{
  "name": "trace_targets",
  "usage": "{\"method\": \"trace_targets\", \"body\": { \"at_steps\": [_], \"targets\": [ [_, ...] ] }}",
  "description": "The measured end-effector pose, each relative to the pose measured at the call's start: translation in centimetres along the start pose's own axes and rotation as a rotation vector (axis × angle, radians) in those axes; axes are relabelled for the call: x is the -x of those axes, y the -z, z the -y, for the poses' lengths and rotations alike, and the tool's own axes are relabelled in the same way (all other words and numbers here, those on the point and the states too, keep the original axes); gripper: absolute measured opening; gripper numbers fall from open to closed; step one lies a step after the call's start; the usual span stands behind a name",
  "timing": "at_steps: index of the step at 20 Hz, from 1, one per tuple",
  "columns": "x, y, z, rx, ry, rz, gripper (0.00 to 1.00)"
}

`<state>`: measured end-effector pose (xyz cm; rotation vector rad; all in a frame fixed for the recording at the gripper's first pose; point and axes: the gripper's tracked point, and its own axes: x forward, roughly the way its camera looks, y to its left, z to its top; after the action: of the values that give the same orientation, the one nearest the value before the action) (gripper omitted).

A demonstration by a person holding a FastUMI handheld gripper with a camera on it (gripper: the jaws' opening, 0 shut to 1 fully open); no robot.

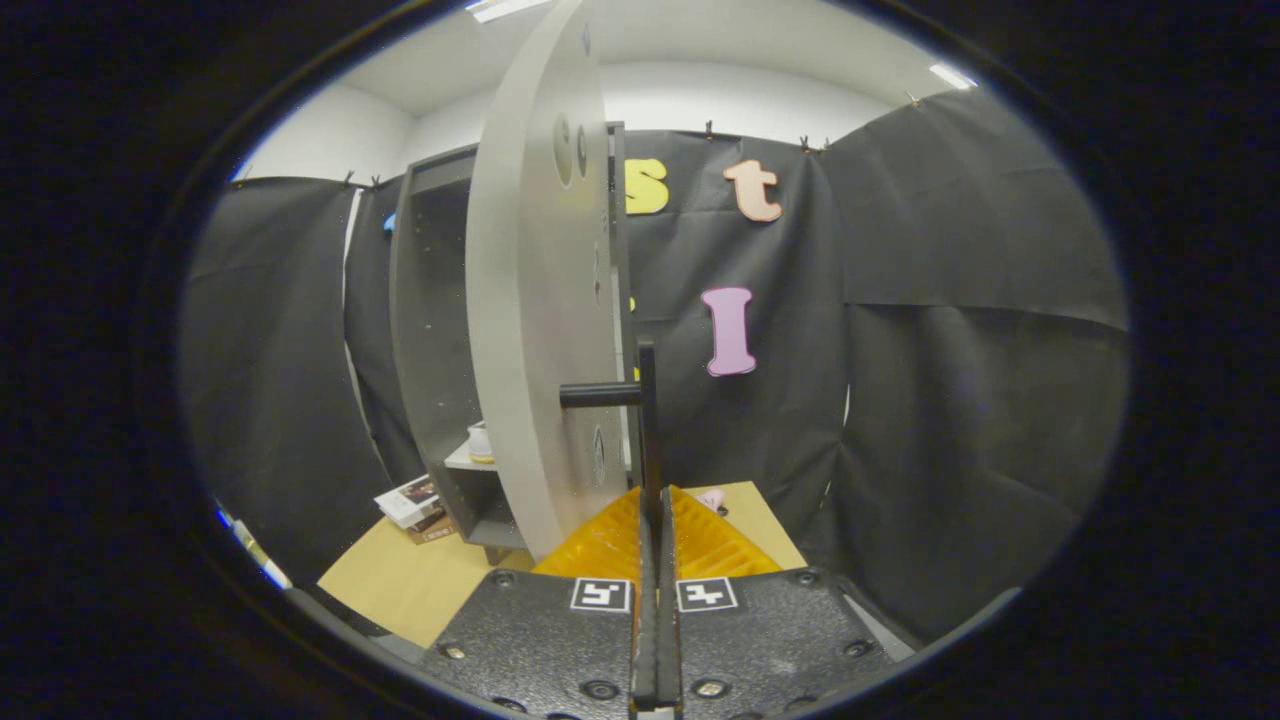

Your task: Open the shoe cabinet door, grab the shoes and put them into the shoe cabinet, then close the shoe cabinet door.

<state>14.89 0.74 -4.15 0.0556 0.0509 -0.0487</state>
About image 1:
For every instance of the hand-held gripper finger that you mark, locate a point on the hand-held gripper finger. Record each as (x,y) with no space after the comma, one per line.
(669,620)
(645,620)

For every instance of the white canvas shoe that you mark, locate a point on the white canvas shoe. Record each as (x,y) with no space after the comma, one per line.
(480,442)

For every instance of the grey shoe cabinet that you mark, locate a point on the grey shoe cabinet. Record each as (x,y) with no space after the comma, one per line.
(430,300)

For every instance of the pink and green plush toy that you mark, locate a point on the pink and green plush toy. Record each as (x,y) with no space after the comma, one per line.
(712,498)

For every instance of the stack of books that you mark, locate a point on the stack of books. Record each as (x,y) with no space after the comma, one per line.
(410,500)

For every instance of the small ceiling light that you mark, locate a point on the small ceiling light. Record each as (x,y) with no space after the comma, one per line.
(952,77)

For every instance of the long ceiling light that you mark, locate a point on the long ceiling light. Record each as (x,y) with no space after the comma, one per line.
(505,8)

